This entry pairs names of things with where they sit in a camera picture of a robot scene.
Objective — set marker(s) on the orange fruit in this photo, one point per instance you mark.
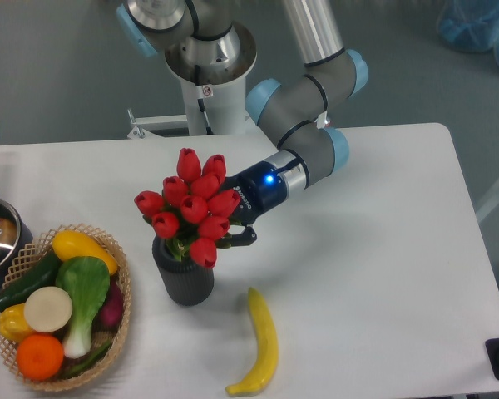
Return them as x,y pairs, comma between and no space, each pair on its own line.
39,356

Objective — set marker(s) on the red tulip bouquet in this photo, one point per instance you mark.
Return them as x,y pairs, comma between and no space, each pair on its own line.
191,214

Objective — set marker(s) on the green bok choy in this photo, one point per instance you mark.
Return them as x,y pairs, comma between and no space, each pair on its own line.
86,280

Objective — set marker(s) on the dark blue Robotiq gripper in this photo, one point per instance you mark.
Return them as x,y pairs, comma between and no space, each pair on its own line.
261,188

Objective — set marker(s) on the woven wicker basket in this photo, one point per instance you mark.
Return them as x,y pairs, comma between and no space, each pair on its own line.
30,255

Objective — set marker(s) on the purple sweet potato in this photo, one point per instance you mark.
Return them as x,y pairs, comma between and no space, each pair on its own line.
112,310

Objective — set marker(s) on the blue plastic bag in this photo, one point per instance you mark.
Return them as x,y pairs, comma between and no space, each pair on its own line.
470,26

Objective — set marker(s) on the white round radish slice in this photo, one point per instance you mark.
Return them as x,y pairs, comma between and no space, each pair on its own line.
48,309

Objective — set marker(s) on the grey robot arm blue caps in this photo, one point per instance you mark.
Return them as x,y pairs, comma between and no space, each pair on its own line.
292,117

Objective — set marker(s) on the dark grey ribbed vase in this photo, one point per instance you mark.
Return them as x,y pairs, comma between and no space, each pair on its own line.
187,283

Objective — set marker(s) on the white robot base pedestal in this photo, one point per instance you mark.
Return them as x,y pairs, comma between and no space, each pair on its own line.
212,76

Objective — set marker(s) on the yellow banana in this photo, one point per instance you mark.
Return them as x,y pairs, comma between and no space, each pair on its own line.
267,358

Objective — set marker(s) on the yellow bell pepper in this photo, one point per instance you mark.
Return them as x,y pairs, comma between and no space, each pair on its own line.
13,325

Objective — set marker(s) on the yellow squash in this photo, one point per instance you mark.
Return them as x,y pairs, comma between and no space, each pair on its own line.
69,244

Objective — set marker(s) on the dark green cucumber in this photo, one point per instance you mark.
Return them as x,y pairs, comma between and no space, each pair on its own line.
40,275

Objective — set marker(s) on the green chili pepper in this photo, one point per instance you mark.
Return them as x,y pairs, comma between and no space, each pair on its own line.
88,362

